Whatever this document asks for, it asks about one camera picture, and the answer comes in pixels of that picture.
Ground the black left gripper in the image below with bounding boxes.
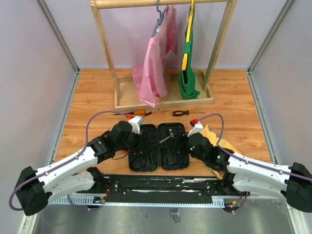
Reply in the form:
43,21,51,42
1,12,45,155
116,128,151,154

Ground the claw hammer black handle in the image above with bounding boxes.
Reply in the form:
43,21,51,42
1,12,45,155
141,129,175,154

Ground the black plastic tool case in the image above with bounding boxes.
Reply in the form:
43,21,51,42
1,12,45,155
128,122,190,172

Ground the black orange handled screwdriver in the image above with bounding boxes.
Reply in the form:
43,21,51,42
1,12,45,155
172,110,207,117

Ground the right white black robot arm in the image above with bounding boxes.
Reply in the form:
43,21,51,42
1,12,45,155
186,133,312,213

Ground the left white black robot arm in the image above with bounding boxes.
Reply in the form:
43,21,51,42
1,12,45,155
14,116,144,216

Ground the yellow cartoon cloth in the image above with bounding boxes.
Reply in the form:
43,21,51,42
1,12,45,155
201,125,241,180

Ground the small orange black screwdriver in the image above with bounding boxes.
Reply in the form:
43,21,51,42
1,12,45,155
142,109,159,117

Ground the green garment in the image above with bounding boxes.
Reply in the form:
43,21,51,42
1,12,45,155
178,8,200,100

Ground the pink garment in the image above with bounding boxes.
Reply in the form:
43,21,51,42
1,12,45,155
132,5,178,107

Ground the yellow clothes hanger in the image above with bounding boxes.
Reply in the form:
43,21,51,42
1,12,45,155
181,0,195,71

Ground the teal clothes hanger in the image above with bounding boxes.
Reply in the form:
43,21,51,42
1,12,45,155
152,0,169,38

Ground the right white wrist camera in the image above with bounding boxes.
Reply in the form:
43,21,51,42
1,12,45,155
187,122,204,137

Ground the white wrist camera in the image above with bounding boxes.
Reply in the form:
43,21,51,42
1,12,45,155
187,122,204,137
128,116,144,135

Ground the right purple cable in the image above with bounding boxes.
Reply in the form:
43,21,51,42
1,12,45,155
190,113,312,215

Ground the purple cable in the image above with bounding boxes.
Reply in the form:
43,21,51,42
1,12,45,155
9,110,134,212
190,113,312,215

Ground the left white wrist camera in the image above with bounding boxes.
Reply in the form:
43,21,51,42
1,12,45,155
128,116,144,135

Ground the orange handled awl screwdriver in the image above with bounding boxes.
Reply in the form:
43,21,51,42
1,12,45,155
114,110,146,116

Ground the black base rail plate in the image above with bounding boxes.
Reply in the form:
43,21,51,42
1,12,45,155
92,174,251,202

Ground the slotted aluminium cable duct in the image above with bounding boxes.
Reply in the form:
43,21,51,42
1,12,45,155
51,192,225,208

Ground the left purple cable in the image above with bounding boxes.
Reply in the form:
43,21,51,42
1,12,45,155
9,110,134,212

